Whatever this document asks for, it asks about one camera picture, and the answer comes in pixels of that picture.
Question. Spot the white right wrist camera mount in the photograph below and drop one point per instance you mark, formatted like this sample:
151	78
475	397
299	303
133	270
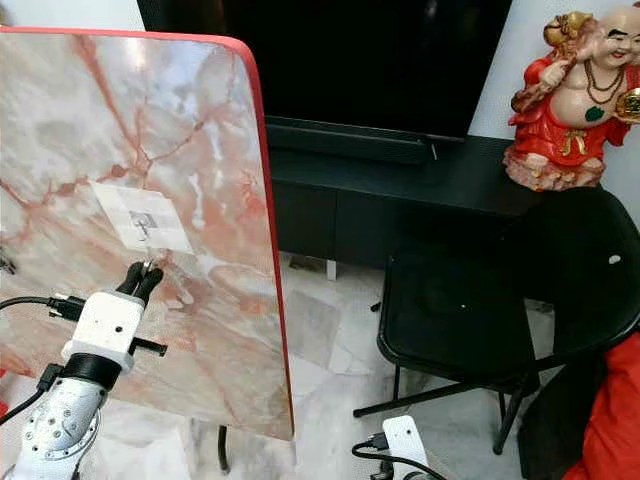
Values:
405	445

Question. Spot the red laughing buddha statue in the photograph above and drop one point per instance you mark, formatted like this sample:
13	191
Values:
555	130

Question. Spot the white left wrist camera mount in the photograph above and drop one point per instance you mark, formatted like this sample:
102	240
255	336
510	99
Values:
105	325

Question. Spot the black television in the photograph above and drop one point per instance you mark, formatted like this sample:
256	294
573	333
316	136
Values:
340	60

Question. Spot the marble table with red edge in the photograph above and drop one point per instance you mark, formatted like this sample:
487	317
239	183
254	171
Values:
100	120

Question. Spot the black soundbar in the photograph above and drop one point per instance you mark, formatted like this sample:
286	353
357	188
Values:
350	143

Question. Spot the black low tv console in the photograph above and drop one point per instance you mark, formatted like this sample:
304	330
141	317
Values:
460	170

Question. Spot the black key bunch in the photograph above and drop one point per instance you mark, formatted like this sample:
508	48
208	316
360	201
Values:
6	266

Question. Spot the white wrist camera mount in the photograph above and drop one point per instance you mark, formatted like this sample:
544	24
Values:
405	445
105	325

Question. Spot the dark metal table leg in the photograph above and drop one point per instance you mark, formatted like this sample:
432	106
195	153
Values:
223	450

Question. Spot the black folding chair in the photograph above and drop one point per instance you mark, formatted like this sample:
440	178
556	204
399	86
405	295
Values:
450	320

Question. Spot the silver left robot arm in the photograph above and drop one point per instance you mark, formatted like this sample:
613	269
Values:
65	430

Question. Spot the red orange bulky object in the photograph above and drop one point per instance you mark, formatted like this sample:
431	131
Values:
610	420

